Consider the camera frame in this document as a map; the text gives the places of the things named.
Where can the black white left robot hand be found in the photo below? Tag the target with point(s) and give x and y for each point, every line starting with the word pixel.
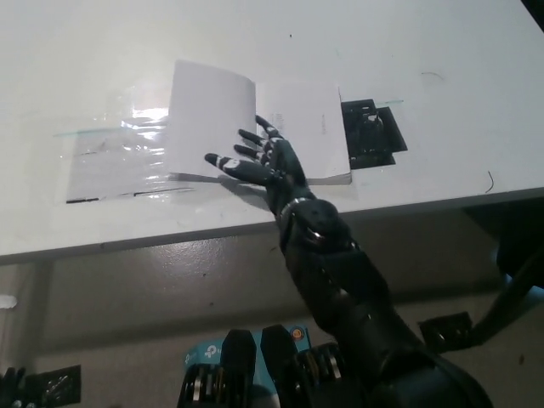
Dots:
pixel 10 389

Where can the black floor tape patch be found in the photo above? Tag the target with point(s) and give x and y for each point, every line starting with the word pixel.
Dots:
pixel 446 333
pixel 55 384

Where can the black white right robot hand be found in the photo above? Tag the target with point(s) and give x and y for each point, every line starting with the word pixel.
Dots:
pixel 282 170

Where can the clear plastic bag with paper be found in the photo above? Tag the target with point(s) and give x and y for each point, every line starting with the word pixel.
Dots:
pixel 110 170

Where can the small white floor object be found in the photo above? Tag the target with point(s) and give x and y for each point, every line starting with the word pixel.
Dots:
pixel 6 301

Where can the white grey manual book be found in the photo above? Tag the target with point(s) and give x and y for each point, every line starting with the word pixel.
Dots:
pixel 204 119

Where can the black desk frame leg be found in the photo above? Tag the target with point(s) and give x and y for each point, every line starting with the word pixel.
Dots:
pixel 510 289

